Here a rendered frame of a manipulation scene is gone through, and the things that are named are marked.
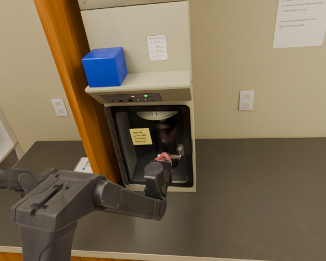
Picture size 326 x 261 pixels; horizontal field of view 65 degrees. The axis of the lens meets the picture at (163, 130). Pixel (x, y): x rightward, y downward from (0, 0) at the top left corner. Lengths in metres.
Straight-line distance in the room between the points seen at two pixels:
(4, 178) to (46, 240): 0.43
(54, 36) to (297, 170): 1.13
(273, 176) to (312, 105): 0.45
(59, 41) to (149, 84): 0.29
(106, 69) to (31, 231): 0.51
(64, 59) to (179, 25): 0.36
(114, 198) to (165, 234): 0.63
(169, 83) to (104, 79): 0.20
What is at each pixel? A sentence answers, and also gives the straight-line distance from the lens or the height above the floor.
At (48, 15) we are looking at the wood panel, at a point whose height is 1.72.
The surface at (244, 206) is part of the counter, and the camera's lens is 1.15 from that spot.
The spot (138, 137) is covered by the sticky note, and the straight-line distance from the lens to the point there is 1.00.
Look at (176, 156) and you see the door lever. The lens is 0.96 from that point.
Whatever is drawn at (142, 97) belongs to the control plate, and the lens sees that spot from 0.84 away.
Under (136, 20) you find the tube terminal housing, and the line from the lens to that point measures 0.83.
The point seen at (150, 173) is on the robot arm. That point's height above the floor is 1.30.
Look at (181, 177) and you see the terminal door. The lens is 1.10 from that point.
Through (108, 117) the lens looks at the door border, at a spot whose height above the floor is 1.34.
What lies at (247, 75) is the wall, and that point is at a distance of 1.36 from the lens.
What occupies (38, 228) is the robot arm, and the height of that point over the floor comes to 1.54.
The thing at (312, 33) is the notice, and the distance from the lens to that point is 1.36.
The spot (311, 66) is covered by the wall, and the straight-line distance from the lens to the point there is 1.42.
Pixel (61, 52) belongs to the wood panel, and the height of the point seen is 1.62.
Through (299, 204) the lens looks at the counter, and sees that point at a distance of 1.21.
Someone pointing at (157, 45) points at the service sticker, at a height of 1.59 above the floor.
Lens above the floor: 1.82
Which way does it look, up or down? 34 degrees down
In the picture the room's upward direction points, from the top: 7 degrees counter-clockwise
